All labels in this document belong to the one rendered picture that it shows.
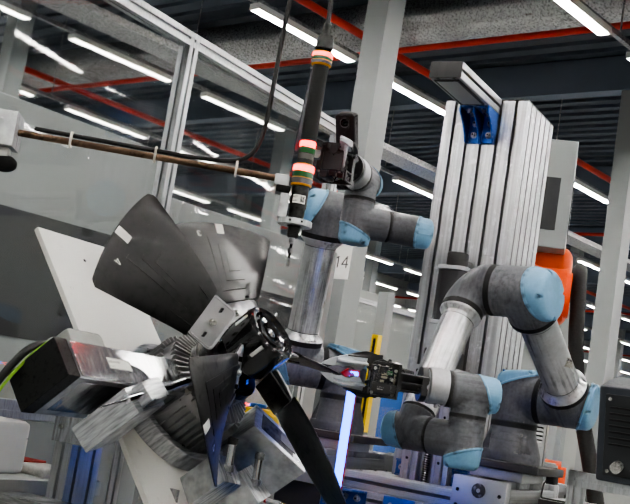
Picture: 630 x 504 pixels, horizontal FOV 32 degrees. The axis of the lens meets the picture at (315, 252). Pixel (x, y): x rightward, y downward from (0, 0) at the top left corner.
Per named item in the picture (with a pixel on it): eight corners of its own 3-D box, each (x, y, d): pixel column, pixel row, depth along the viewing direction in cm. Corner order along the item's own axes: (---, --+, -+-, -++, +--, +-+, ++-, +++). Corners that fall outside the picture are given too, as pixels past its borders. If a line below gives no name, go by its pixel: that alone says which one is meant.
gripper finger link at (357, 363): (327, 351, 215) (372, 360, 216) (324, 348, 221) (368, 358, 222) (324, 366, 215) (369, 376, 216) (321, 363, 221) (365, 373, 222)
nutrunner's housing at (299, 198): (283, 234, 217) (319, 17, 223) (282, 237, 221) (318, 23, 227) (302, 238, 217) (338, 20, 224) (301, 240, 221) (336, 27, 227)
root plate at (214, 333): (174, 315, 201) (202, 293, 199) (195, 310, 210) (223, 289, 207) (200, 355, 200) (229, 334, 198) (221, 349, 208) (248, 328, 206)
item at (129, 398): (201, 384, 204) (99, 416, 171) (195, 375, 204) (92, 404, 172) (210, 378, 203) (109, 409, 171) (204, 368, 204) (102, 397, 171)
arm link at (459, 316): (450, 250, 250) (370, 428, 225) (494, 253, 244) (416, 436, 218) (465, 283, 258) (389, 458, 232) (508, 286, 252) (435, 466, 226)
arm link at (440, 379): (444, 367, 225) (438, 406, 225) (423, 364, 224) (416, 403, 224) (452, 371, 217) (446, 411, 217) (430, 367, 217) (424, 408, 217)
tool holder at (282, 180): (268, 218, 216) (276, 170, 217) (266, 224, 223) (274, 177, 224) (312, 226, 216) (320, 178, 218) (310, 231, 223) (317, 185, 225)
